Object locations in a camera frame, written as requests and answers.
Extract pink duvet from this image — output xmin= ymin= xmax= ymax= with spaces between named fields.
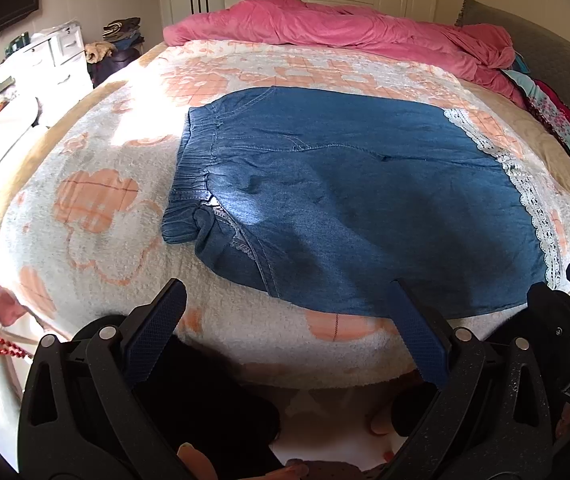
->
xmin=163 ymin=0 xmax=524 ymax=107

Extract colourful patterned pillow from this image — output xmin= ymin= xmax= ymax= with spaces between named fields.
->
xmin=503 ymin=53 xmax=570 ymax=157

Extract white orange floral blanket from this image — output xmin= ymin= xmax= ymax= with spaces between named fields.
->
xmin=0 ymin=40 xmax=570 ymax=388

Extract white drawer cabinet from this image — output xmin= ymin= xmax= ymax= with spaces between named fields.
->
xmin=0 ymin=21 xmax=93 ymax=113

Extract grey headboard cushion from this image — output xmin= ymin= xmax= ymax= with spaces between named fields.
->
xmin=456 ymin=0 xmax=570 ymax=108

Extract blue denim lace-hem pants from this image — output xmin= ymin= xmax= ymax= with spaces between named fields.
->
xmin=162 ymin=87 xmax=559 ymax=318

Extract left hand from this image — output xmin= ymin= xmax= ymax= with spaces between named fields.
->
xmin=176 ymin=442 xmax=309 ymax=480

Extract red bead string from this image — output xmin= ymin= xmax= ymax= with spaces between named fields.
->
xmin=0 ymin=335 xmax=33 ymax=361

